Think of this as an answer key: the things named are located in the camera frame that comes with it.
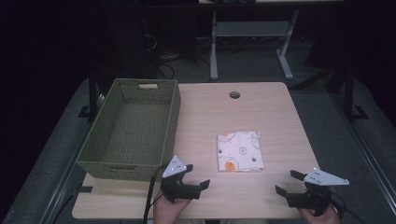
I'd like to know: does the green woven basket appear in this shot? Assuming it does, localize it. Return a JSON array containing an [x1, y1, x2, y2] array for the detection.
[[76, 77, 182, 183]]

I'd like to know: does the grey metal table frame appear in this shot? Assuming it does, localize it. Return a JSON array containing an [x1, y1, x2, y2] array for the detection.
[[209, 8, 301, 82]]

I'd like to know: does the white patterned cloth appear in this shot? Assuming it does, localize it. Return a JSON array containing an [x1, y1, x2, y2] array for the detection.
[[216, 131, 265, 173]]

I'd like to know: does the black metal stand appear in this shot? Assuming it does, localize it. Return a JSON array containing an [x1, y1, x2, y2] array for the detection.
[[78, 66, 102, 121], [342, 65, 370, 121]]

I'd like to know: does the tangle of floor cables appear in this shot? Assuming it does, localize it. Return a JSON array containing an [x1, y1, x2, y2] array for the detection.
[[143, 32, 214, 80]]

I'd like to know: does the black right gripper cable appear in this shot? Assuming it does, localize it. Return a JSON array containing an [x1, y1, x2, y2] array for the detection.
[[330, 190, 369, 224]]

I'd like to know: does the person's left hand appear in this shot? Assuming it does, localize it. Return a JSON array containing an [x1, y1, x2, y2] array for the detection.
[[152, 190, 192, 224]]

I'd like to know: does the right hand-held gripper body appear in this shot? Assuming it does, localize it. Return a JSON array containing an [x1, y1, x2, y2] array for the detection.
[[287, 167, 350, 217]]

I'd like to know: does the person's right hand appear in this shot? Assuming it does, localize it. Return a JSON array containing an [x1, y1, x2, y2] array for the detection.
[[298, 207, 342, 224]]

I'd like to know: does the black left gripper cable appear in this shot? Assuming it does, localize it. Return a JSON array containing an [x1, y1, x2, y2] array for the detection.
[[142, 162, 170, 224]]

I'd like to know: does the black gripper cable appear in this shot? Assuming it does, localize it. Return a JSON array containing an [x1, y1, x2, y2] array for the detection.
[[330, 190, 369, 224], [142, 162, 170, 224]]

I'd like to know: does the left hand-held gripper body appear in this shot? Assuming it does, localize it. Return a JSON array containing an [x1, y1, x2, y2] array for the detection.
[[161, 155, 202, 204]]

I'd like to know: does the metal floor rail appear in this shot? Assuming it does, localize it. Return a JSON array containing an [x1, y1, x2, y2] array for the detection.
[[329, 91, 396, 216], [38, 92, 106, 224]]

